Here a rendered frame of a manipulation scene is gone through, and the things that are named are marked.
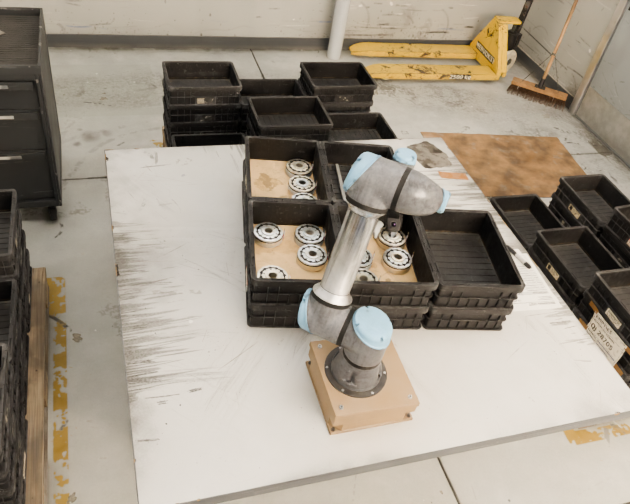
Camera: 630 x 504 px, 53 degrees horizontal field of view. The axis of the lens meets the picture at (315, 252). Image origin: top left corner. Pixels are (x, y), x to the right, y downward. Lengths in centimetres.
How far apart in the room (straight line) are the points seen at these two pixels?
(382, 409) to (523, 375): 58
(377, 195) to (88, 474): 158
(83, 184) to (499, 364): 253
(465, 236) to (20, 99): 201
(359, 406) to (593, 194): 241
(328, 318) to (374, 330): 13
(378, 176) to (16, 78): 191
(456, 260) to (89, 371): 159
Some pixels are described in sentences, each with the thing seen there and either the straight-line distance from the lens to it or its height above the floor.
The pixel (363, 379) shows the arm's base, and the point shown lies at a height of 85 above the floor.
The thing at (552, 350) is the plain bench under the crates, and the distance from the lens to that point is 237.
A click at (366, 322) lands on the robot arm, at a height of 103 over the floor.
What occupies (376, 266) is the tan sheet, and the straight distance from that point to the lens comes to 220.
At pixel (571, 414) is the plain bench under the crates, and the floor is 70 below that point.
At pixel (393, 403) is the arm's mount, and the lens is 188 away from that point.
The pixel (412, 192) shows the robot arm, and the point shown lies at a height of 139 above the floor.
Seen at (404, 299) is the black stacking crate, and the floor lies 85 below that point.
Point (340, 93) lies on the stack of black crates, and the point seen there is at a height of 54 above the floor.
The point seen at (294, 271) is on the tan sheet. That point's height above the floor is 83.
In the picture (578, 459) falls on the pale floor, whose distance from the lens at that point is 307.
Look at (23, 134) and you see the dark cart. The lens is 325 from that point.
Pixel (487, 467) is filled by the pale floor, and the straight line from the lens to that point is 286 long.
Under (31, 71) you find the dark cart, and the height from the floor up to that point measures 87.
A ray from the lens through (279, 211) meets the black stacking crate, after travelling 224.
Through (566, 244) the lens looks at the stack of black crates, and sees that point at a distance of 343.
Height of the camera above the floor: 229
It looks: 42 degrees down
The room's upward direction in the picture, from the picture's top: 11 degrees clockwise
